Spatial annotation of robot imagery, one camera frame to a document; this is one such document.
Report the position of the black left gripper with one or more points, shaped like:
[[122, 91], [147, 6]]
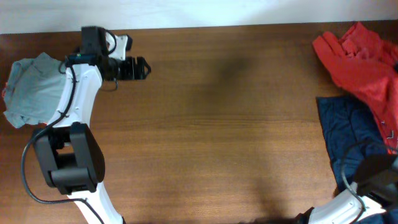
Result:
[[130, 74]]

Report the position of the orange printed t-shirt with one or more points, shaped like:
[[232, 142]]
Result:
[[372, 82]]

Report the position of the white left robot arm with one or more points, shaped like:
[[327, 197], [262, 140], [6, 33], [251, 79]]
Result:
[[69, 157]]

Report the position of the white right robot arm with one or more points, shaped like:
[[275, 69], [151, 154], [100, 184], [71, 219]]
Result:
[[373, 191]]

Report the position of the folded grey t-shirt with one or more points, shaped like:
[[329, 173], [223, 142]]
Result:
[[33, 90]]

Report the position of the navy blue garment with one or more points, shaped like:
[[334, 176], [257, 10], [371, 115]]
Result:
[[345, 121]]

